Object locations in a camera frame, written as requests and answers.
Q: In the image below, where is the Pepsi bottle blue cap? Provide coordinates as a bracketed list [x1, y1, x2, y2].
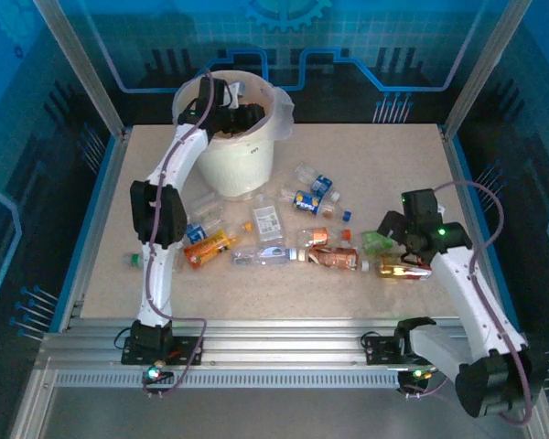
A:
[278, 187, 353, 223]

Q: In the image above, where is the wide aluminium mounting beam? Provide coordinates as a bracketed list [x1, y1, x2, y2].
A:
[38, 317, 534, 372]

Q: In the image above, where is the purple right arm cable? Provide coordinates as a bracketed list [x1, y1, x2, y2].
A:
[400, 179, 539, 426]

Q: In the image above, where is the white ribbed plastic bin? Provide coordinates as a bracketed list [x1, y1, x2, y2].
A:
[171, 68, 278, 202]

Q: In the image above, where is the clear bottle dark blue label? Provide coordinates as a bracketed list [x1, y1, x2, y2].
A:
[295, 161, 342, 202]

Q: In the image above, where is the blue label bottle white cap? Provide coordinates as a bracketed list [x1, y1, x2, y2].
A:
[185, 221, 210, 244]

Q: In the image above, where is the clear capless plastic bottle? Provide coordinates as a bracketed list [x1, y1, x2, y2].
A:
[189, 192, 220, 212]

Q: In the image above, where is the slotted grey cable duct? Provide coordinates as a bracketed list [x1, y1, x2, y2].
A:
[53, 370, 406, 390]

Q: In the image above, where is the aluminium frame post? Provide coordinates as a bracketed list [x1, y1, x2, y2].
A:
[440, 0, 534, 141]
[32, 0, 132, 139]

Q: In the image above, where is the clear bottle green cap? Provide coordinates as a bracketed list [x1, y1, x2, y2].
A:
[187, 208, 226, 230]
[122, 251, 187, 272]

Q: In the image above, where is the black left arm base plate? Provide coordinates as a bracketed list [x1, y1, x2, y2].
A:
[121, 335, 206, 366]

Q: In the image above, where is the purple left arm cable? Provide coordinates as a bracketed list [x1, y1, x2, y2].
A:
[141, 68, 217, 400]

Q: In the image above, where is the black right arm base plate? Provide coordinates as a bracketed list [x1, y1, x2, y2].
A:
[361, 332, 411, 367]

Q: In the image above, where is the clear bottle white label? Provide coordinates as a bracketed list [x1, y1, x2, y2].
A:
[248, 193, 288, 251]

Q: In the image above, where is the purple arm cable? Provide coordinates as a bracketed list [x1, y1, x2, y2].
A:
[141, 68, 217, 400]
[400, 179, 539, 426]

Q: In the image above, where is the small lit controller board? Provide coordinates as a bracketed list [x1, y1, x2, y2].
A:
[396, 365, 436, 388]
[141, 360, 175, 384]

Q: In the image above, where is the orange juice bottle orange cap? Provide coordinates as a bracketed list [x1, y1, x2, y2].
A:
[182, 220, 254, 271]

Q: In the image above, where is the crushed clear water bottle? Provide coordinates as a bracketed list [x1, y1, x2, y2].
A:
[231, 245, 299, 267]

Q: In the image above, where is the aluminium side rail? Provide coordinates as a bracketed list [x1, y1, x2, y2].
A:
[440, 127, 509, 321]
[59, 127, 134, 333]

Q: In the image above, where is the clear bottle orange label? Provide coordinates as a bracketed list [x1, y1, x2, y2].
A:
[296, 227, 352, 249]

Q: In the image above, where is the brown label plastic bottle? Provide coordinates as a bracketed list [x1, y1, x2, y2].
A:
[305, 246, 371, 273]

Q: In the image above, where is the gold red label bottle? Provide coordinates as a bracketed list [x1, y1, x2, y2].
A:
[375, 253, 435, 283]

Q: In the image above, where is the green label plastic bottle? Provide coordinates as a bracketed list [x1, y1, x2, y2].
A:
[360, 230, 394, 255]

